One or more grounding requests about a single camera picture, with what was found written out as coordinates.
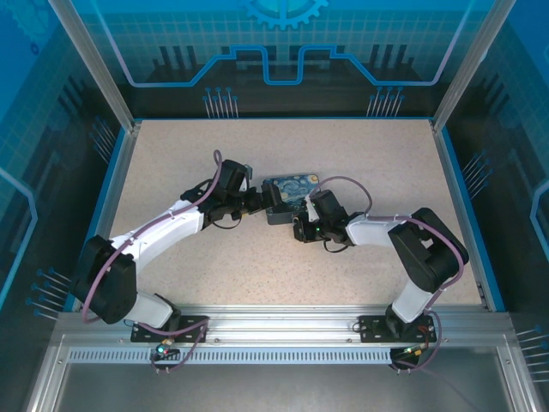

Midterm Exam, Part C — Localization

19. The left connector with green light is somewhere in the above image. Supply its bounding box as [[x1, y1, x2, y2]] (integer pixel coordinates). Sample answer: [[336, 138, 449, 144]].
[[154, 339, 180, 361]]

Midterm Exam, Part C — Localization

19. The left aluminium frame post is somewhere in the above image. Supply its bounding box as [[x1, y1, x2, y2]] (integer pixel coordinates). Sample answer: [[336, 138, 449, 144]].
[[46, 0, 142, 132]]

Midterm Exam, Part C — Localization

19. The aluminium frame post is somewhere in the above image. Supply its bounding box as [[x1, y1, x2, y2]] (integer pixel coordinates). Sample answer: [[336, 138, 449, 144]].
[[46, 0, 142, 132], [431, 0, 518, 132]]

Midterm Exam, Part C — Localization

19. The starry night print tin box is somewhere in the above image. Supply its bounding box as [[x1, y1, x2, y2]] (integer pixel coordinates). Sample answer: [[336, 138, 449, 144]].
[[260, 172, 322, 227]]

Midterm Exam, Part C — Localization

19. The aluminium mounting rail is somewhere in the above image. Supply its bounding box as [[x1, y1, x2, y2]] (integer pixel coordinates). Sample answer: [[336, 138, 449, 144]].
[[55, 304, 511, 344]]

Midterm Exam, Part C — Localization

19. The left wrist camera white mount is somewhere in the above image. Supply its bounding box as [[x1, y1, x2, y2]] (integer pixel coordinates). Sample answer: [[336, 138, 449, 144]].
[[239, 161, 255, 192]]

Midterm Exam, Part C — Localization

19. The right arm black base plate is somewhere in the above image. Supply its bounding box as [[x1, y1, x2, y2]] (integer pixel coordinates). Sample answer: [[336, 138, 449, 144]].
[[357, 315, 438, 343]]

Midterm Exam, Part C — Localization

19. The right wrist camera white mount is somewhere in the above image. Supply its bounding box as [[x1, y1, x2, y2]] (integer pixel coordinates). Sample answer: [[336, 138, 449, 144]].
[[304, 195, 322, 223]]

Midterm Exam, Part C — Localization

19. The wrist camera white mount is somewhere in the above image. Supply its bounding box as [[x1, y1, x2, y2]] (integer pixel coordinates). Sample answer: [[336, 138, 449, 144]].
[[239, 161, 255, 192], [304, 195, 322, 223]]

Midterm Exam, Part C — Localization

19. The right aluminium frame post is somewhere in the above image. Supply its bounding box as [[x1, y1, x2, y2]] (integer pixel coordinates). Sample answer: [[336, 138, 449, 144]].
[[431, 0, 518, 132]]

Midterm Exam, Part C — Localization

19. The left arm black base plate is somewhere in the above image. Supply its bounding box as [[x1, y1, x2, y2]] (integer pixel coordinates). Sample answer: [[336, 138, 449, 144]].
[[130, 315, 210, 343]]

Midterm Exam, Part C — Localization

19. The slotted grey cable duct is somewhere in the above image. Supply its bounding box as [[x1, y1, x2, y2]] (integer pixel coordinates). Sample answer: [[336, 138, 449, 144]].
[[67, 348, 400, 364]]

